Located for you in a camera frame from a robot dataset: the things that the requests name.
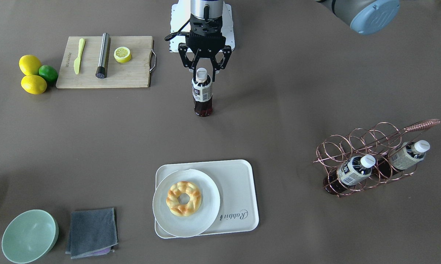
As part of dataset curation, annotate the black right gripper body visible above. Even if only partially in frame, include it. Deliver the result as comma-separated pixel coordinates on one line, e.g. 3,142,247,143
187,14,227,52

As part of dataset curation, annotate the tea bottle white cap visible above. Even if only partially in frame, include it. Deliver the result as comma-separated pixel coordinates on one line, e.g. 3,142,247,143
191,67,213,117

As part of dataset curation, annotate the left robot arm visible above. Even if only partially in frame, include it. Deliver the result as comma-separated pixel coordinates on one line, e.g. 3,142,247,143
165,0,400,81

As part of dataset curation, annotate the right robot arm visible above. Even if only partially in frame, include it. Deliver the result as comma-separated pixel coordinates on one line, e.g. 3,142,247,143
185,0,232,82

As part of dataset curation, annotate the white rabbit tray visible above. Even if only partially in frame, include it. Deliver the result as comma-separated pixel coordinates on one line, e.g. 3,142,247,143
155,160,259,239

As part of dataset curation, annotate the wooden cutting board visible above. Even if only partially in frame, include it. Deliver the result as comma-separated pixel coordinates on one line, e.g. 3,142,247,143
56,36,153,89

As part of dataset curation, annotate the lemon half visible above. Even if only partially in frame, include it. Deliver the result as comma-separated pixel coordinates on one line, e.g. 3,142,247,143
113,47,132,63

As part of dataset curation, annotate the steel muddler black tip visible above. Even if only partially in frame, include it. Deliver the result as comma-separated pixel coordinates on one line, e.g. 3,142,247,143
96,32,110,79

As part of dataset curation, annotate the yellow plastic knife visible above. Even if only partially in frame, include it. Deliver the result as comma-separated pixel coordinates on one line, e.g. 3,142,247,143
73,38,86,75

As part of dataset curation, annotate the green lime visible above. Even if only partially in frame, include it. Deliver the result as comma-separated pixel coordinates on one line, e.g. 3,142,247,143
38,65,58,83

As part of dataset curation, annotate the yellow lemon near lime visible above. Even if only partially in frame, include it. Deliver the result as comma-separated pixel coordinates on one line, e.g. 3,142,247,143
21,75,48,95

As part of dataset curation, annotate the yellow lemon far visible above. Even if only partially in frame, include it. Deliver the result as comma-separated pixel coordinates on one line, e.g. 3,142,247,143
19,55,42,76

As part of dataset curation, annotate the white plate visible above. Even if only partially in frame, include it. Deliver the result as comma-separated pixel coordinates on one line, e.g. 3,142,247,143
152,169,220,237

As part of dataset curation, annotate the grey folded cloth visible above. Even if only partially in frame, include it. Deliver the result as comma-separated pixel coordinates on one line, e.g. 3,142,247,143
66,208,118,259

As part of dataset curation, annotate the mint green bowl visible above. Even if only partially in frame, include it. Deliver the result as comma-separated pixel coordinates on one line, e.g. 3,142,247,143
2,209,59,264

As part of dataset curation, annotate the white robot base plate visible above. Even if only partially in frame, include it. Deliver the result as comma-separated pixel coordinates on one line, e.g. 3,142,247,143
169,2,236,53

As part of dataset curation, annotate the braided ring bread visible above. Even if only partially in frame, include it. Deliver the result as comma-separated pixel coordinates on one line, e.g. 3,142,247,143
166,181,202,217

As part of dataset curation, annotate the copper wire bottle rack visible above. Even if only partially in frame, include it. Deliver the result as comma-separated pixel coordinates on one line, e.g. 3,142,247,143
316,119,440,197

